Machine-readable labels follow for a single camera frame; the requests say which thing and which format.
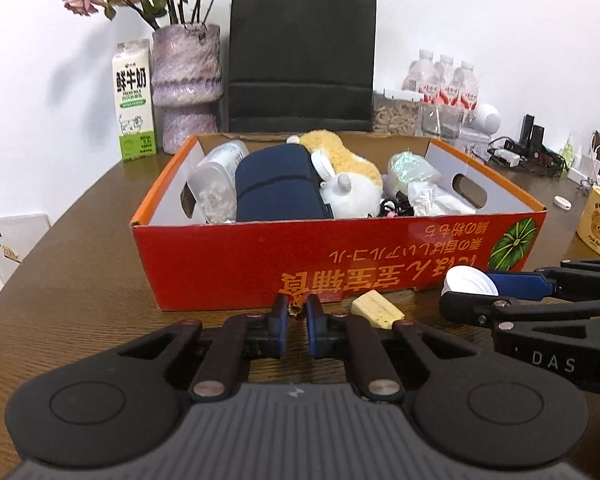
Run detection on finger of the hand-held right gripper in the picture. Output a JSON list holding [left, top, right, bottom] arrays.
[[440, 291, 600, 333], [480, 259, 600, 303]]

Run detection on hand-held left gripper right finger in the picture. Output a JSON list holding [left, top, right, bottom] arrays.
[[305, 294, 481, 403]]

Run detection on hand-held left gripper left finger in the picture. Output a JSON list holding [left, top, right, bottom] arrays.
[[117, 294, 290, 403]]

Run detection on cream dotted block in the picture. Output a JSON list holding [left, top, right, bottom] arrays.
[[351, 291, 406, 331]]

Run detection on red cardboard box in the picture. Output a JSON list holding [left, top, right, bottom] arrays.
[[129, 131, 548, 311]]

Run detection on black cable bundle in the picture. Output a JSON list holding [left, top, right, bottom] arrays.
[[378, 191, 416, 218]]

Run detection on white and yellow plush toy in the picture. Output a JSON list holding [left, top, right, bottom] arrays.
[[286, 130, 383, 219]]

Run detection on navy zip pouch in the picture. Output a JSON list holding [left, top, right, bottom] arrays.
[[235, 144, 331, 222]]

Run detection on iridescent bath pouf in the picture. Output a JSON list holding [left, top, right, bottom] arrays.
[[387, 150, 442, 186]]

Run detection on clear cotton swab jar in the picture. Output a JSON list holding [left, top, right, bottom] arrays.
[[186, 140, 251, 224]]

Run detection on clear seed container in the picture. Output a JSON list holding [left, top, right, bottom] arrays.
[[371, 87, 423, 136]]

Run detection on small green spray bottle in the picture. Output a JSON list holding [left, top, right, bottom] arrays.
[[562, 132, 578, 171]]

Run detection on white tin box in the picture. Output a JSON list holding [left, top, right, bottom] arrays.
[[455, 130, 493, 161]]

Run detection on black upright device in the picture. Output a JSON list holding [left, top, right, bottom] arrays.
[[520, 114, 546, 153]]

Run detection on white round speaker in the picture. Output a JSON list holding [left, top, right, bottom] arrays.
[[470, 104, 502, 135]]

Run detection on clear glass cup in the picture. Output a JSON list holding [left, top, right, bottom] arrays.
[[420, 102, 463, 140]]

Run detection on red label water bottle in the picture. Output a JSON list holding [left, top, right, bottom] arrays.
[[452, 61, 481, 113], [402, 49, 438, 103], [432, 54, 456, 106]]

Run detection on purple ceramic vase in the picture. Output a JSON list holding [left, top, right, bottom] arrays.
[[151, 23, 222, 155]]

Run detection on white and green milk carton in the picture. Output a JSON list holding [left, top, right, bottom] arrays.
[[111, 39, 157, 163]]

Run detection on black paper bag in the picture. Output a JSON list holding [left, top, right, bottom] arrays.
[[227, 0, 378, 134]]

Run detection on white flat panel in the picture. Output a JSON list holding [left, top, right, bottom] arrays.
[[0, 213, 53, 301]]

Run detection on black cables and chargers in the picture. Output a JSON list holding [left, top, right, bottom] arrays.
[[487, 142, 568, 178]]

